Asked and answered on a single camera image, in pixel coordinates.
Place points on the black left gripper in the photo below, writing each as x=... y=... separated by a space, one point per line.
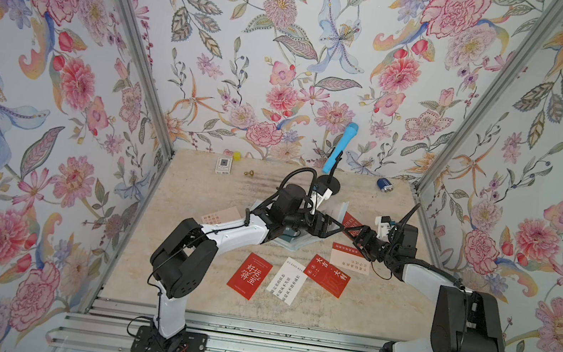
x=320 y=230

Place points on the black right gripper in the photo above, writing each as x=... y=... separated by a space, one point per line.
x=364 y=246

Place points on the red card gold characters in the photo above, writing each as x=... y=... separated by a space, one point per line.
x=329 y=277

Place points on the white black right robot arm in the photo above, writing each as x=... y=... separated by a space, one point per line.
x=464 y=320

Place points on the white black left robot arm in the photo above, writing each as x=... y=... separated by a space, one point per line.
x=181 y=262

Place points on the red money card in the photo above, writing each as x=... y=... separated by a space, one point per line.
x=352 y=227

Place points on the small blue cylinder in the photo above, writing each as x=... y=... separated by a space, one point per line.
x=384 y=185

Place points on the white card black text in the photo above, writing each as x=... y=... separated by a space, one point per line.
x=288 y=281

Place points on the white playing card box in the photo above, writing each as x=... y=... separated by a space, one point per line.
x=224 y=165

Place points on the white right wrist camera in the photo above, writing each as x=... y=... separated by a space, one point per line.
x=384 y=225

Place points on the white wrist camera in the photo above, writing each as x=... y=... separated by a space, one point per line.
x=384 y=225
x=318 y=198

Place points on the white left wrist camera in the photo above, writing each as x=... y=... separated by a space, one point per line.
x=318 y=198

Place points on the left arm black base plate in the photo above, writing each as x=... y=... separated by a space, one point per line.
x=148 y=339

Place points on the aluminium corner post right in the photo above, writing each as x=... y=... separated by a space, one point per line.
x=551 y=17

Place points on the aluminium corner post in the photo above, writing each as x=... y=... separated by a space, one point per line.
x=551 y=17
x=139 y=57

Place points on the aluminium corner post left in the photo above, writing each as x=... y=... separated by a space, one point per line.
x=139 y=57

